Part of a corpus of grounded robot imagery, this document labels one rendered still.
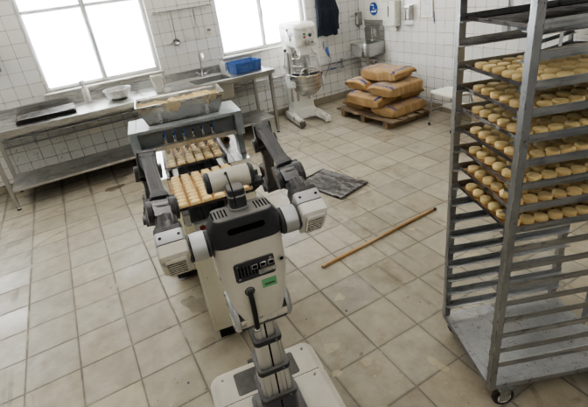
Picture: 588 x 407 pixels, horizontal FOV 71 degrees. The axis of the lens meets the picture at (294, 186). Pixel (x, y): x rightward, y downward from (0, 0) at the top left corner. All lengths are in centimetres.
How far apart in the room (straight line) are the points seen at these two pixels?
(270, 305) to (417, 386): 113
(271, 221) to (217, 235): 17
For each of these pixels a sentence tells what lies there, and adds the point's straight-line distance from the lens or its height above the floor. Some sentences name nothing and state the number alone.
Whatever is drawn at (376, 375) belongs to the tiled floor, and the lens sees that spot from 241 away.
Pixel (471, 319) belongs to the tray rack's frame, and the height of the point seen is 15.
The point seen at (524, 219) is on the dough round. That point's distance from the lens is 181.
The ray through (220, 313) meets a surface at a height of 21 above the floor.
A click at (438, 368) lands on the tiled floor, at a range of 247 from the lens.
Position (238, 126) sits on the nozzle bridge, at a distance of 280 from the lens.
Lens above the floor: 189
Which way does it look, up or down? 26 degrees down
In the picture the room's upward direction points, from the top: 8 degrees counter-clockwise
